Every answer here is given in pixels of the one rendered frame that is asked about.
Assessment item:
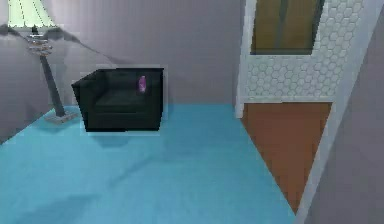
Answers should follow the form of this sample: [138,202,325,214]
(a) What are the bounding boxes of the purple bottle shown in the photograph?
[137,75,148,94]

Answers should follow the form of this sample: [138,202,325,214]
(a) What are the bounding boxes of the black armchair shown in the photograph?
[70,67,165,133]

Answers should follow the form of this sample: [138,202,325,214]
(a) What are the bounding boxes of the brown window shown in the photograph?
[250,0,326,56]

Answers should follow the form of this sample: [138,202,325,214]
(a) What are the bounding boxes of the grey floor lamp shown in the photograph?
[7,0,80,125]

